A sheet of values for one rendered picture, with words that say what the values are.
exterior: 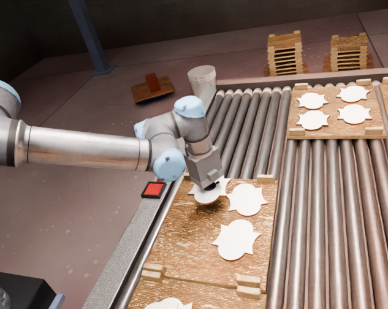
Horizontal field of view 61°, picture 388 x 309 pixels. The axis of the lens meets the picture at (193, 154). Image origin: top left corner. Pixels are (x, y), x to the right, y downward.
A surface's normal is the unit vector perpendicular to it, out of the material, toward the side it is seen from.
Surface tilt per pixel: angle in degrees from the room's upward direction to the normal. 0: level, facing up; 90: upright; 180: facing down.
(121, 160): 88
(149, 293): 0
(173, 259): 0
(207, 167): 90
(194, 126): 90
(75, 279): 0
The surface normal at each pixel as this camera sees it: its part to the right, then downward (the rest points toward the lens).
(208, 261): -0.21, -0.79
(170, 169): 0.27, 0.55
